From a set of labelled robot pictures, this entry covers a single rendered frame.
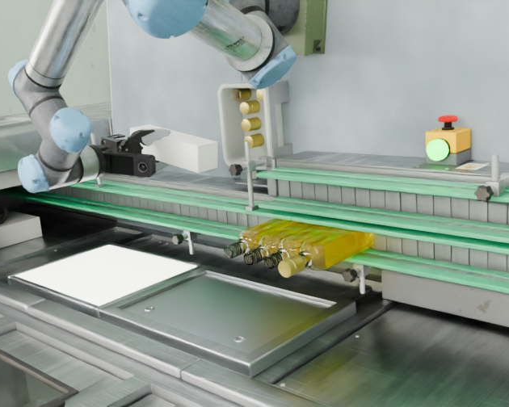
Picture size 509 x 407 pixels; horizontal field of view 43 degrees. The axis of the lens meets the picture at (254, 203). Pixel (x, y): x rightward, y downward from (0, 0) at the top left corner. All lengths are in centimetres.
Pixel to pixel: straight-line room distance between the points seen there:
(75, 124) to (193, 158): 30
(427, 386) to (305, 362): 23
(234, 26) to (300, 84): 49
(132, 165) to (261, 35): 38
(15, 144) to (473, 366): 148
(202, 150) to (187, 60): 57
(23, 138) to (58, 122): 90
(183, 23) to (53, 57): 31
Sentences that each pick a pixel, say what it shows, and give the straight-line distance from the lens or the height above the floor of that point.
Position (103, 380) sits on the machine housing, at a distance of 132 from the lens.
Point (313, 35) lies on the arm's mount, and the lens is 160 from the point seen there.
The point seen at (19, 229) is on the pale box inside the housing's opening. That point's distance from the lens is 232.
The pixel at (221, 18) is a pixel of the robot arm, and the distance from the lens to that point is 119.
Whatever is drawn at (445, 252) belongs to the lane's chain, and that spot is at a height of 88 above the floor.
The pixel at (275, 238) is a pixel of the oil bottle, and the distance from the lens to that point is 140.
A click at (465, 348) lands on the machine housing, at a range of 133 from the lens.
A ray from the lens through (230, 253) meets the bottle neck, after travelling 142.
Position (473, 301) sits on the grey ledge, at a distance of 141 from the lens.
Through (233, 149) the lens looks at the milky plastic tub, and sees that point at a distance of 180.
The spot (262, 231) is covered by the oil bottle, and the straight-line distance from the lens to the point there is 144.
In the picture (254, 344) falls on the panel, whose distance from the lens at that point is 128.
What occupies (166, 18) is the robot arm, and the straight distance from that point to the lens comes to 105.
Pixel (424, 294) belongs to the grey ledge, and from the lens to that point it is 146.
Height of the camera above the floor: 207
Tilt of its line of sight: 45 degrees down
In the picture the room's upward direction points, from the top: 109 degrees counter-clockwise
